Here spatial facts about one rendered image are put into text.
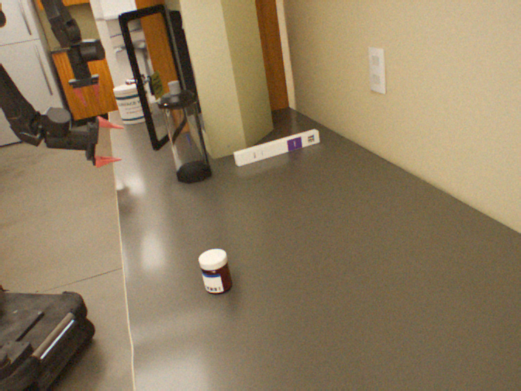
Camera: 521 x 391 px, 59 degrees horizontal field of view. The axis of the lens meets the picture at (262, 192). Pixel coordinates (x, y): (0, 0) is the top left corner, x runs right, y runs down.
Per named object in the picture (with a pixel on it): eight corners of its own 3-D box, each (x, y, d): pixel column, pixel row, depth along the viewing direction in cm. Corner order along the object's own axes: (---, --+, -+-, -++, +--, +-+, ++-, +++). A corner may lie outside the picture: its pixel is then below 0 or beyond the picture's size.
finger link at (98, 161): (124, 146, 136) (90, 143, 132) (122, 169, 138) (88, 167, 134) (120, 140, 142) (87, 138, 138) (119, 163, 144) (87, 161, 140)
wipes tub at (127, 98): (150, 112, 209) (142, 80, 203) (153, 119, 197) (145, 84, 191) (122, 119, 206) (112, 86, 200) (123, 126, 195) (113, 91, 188)
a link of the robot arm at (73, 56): (70, 44, 162) (60, 47, 158) (87, 42, 161) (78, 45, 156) (77, 64, 165) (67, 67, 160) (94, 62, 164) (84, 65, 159)
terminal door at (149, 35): (190, 121, 167) (163, 3, 150) (156, 153, 140) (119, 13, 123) (188, 121, 167) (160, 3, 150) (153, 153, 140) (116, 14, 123)
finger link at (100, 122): (125, 122, 135) (92, 119, 130) (124, 146, 136) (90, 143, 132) (122, 118, 140) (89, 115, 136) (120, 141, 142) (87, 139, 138)
